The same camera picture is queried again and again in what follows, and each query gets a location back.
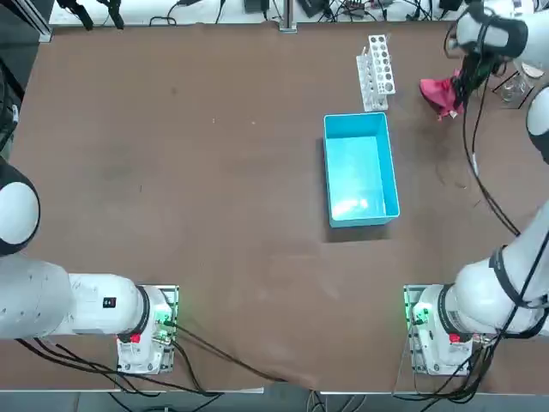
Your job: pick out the small glass dish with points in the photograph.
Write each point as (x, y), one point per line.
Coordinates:
(514, 91)

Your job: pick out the white test tube rack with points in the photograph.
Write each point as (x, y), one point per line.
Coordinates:
(369, 103)

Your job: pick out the aluminium corner rail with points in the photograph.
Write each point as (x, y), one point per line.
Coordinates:
(40, 28)

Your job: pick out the aluminium camera post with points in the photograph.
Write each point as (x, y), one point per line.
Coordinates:
(288, 17)

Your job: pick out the pink rag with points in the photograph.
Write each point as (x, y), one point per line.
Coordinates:
(437, 92)

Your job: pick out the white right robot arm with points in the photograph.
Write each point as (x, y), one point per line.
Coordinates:
(480, 292)

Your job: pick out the round beige disc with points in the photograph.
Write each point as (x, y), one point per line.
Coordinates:
(534, 70)

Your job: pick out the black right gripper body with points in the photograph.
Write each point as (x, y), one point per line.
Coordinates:
(476, 70)

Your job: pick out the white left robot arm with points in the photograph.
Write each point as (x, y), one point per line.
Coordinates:
(94, 300)

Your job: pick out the black power adapter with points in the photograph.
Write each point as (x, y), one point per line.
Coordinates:
(257, 5)
(313, 6)

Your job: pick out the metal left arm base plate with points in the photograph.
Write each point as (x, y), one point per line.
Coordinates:
(173, 296)

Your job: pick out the blue plastic storage box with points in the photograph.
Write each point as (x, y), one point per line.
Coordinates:
(356, 171)

